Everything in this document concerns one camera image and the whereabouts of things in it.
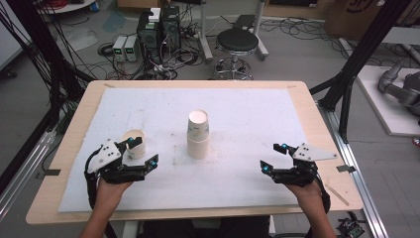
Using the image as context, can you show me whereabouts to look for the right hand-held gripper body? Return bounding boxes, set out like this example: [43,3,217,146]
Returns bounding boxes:
[271,142,339,187]

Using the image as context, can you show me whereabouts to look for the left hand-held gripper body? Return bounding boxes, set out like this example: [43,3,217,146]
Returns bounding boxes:
[88,138,148,185]

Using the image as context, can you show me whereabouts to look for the floral paper cup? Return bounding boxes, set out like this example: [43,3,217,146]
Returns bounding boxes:
[120,128,147,161]

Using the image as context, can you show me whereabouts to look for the stack of white paper cups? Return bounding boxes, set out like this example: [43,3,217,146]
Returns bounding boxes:
[186,109,211,161]

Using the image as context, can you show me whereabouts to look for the person's left hand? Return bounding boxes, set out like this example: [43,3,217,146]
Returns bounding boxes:
[93,178,134,210]

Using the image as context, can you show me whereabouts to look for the person's right hand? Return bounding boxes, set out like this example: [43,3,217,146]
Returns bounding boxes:
[285,181,324,208]

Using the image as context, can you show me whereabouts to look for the thin wooden stick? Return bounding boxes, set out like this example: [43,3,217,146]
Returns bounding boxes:
[324,182,351,207]

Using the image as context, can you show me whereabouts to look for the white foam mat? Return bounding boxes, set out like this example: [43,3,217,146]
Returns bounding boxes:
[57,87,331,213]

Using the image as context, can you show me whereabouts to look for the person's dark trousers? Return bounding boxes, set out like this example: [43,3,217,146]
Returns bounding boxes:
[141,215,272,238]

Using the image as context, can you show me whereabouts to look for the green circuit board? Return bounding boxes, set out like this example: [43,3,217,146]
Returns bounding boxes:
[336,216,367,238]

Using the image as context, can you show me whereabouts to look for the white platform board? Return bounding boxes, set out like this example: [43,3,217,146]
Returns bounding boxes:
[356,63,420,138]

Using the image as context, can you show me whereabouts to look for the white power supply unit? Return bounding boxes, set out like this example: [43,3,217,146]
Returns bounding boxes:
[124,35,140,62]
[112,35,128,62]

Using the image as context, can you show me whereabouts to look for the black computer tower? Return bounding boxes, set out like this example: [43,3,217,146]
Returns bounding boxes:
[160,5,182,52]
[136,11,163,64]

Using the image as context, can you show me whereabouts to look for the black round stool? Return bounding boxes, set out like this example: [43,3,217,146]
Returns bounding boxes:
[211,28,261,81]

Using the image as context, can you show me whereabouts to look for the white desk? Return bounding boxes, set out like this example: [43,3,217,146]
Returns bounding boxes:
[197,0,270,62]

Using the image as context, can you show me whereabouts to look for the small white box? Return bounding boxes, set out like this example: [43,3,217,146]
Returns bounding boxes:
[148,7,162,24]

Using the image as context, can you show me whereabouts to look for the black flat pad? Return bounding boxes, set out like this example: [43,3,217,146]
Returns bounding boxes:
[232,14,258,31]

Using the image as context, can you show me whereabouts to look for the brown cardboard box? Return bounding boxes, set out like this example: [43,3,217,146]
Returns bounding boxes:
[323,0,386,42]

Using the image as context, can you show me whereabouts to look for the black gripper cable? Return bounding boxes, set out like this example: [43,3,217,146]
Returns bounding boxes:
[83,148,101,211]
[312,173,332,214]

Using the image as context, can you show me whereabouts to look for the aluminium rail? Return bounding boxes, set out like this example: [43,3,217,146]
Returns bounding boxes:
[0,129,57,220]
[317,101,390,238]

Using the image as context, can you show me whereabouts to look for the black frame post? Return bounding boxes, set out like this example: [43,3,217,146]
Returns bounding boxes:
[309,0,408,144]
[6,0,85,103]

